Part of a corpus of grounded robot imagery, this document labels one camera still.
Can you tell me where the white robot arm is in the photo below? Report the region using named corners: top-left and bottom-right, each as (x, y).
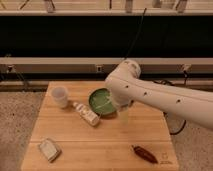
top-left (105, 59), bottom-right (213, 130)

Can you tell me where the green bowl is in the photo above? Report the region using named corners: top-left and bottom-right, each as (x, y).
top-left (89, 88), bottom-right (116, 116)

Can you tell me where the white plastic bottle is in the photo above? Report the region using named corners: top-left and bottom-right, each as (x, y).
top-left (73, 102), bottom-right (100, 126)

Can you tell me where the brown chili pepper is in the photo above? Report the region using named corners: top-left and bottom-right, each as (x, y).
top-left (132, 146), bottom-right (158, 164)

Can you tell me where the white plastic cup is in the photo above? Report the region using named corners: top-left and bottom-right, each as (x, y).
top-left (51, 87), bottom-right (68, 108)

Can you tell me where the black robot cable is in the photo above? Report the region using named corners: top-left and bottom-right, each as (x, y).
top-left (153, 79), bottom-right (188, 136)

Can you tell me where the wall power outlet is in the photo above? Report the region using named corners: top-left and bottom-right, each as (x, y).
top-left (96, 66), bottom-right (102, 73)

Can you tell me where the black hanging cable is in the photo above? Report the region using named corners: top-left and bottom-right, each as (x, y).
top-left (123, 7), bottom-right (148, 61)

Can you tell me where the left wall outlet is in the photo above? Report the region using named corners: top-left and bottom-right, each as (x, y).
top-left (7, 66), bottom-right (15, 73)

